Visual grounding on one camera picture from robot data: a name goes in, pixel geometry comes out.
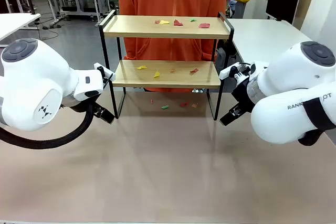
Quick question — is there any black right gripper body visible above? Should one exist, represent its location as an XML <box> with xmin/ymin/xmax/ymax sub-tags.
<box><xmin>232</xmin><ymin>77</ymin><xmax>254</xmax><ymax>112</ymax></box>

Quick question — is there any two-tier wood and black shelf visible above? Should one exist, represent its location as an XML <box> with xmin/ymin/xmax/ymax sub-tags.
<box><xmin>98</xmin><ymin>9</ymin><xmax>235</xmax><ymax>121</ymax></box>

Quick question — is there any black chair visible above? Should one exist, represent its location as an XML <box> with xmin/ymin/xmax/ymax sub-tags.
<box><xmin>215</xmin><ymin>39</ymin><xmax>237</xmax><ymax>70</ymax></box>

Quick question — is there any large white table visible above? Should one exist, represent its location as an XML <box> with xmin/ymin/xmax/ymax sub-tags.
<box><xmin>226</xmin><ymin>18</ymin><xmax>314</xmax><ymax>78</ymax></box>

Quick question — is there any black monitor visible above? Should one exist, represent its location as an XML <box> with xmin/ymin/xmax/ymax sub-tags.
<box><xmin>265</xmin><ymin>0</ymin><xmax>301</xmax><ymax>25</ymax></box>

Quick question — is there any small white table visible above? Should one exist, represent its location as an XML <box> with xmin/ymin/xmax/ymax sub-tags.
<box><xmin>0</xmin><ymin>13</ymin><xmax>41</xmax><ymax>48</ymax></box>

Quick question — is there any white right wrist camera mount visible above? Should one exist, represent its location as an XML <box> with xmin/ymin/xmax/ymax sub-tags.
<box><xmin>219</xmin><ymin>62</ymin><xmax>253</xmax><ymax>80</ymax></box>

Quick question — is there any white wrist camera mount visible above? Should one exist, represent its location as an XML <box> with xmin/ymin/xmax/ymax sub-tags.
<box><xmin>219</xmin><ymin>62</ymin><xmax>253</xmax><ymax>80</ymax></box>
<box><xmin>93</xmin><ymin>62</ymin><xmax>117</xmax><ymax>82</ymax></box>

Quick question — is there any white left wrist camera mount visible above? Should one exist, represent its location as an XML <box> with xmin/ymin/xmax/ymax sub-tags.
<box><xmin>93</xmin><ymin>62</ymin><xmax>117</xmax><ymax>82</ymax></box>

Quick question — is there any black floor cable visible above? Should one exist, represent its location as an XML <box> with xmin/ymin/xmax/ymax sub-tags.
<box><xmin>36</xmin><ymin>16</ymin><xmax>62</xmax><ymax>41</ymax></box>

